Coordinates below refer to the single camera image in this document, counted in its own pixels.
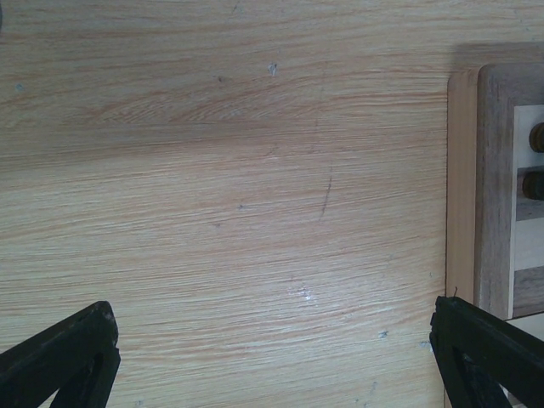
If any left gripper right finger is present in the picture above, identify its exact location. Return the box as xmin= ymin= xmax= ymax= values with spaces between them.
xmin=429 ymin=297 xmax=543 ymax=407

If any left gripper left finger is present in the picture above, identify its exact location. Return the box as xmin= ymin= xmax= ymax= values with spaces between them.
xmin=1 ymin=301 xmax=121 ymax=407

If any wooden chess board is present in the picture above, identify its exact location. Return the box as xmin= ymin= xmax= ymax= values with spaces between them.
xmin=445 ymin=63 xmax=543 ymax=320

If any dark chess pawn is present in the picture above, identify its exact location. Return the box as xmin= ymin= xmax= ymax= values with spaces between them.
xmin=522 ymin=171 xmax=544 ymax=201

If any dark chess rook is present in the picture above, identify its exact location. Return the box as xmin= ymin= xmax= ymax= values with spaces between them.
xmin=529 ymin=122 xmax=544 ymax=153

